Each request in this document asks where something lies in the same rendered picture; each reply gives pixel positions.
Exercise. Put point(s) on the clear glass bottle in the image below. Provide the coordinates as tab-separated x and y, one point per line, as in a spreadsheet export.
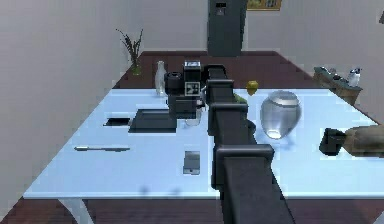
160	78

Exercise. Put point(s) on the clear glass vase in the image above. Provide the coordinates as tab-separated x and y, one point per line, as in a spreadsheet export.
280	113

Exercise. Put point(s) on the white table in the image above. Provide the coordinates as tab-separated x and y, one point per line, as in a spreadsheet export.
140	166

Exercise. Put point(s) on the white spray bottle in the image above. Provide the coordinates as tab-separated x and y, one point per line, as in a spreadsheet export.
354	78

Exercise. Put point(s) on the brown side table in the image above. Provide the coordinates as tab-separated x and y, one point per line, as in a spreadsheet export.
336	85

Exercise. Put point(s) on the house plant in green pot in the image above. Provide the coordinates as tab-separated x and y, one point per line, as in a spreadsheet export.
134	53

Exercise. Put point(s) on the dark wall fixture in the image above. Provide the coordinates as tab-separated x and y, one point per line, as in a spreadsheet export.
382	16

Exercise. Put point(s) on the framed picture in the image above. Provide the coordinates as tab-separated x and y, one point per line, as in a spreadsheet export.
265	4

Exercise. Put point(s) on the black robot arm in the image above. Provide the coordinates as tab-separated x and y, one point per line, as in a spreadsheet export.
245	180

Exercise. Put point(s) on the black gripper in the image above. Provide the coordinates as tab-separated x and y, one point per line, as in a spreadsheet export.
182	106

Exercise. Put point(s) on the green leafy vegetable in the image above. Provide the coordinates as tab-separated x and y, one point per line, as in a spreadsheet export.
240	99

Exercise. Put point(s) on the small clear glass cup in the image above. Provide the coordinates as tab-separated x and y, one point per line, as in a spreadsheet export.
193	120

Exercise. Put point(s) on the grey phone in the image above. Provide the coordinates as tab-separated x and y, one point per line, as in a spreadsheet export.
191	162

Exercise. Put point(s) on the dark grey fridge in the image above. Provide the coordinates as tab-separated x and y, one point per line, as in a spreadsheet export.
226	30

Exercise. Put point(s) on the yellow green apple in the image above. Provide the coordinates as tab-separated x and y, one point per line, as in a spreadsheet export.
252	87

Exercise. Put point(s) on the grey pen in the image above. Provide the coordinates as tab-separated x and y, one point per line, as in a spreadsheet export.
100	148

